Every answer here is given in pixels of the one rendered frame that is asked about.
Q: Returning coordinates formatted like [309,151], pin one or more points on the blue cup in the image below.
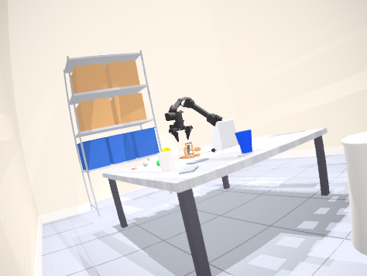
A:
[244,140]

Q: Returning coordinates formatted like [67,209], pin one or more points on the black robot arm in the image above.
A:
[173,114]

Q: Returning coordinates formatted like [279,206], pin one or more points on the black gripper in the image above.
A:
[180,125]

